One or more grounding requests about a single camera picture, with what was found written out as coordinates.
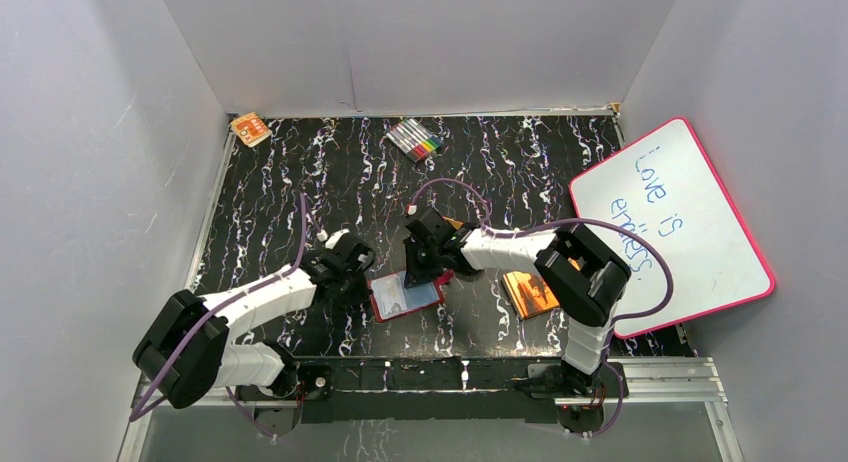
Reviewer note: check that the small orange card box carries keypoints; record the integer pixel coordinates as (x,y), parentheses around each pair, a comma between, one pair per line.
(250,129)

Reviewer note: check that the orange paperback book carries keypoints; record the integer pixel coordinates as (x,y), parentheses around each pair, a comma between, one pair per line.
(535,290)

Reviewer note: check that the red leather card holder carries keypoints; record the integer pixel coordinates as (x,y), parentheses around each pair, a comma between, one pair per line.
(422,296)

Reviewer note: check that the black aluminium base frame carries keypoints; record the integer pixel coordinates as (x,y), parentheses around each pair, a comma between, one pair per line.
(336,389)

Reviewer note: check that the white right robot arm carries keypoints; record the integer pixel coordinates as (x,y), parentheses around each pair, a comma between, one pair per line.
(584,275)

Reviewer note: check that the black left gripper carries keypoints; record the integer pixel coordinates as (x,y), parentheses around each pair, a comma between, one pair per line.
(354,281)

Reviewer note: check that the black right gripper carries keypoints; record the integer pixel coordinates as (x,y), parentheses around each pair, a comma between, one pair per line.
(413,272)

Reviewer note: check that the yellow oval tray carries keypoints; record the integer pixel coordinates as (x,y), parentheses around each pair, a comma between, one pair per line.
(455,225)

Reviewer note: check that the pack of coloured markers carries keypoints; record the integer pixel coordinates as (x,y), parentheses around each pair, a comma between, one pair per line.
(414,140)

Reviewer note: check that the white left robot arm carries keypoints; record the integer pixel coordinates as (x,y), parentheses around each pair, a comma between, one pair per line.
(195,344)

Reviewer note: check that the pink framed whiteboard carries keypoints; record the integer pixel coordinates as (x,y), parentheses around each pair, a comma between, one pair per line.
(664,188)

